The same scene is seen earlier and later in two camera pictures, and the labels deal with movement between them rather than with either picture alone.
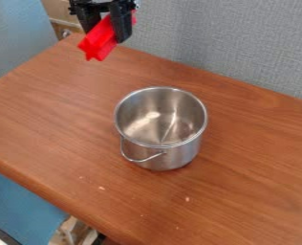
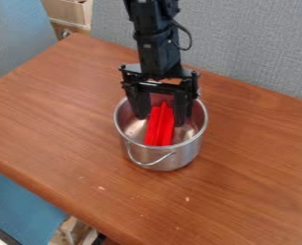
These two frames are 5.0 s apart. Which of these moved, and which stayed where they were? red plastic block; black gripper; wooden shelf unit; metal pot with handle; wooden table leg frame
Moved: black gripper; red plastic block
Stayed: wooden table leg frame; wooden shelf unit; metal pot with handle
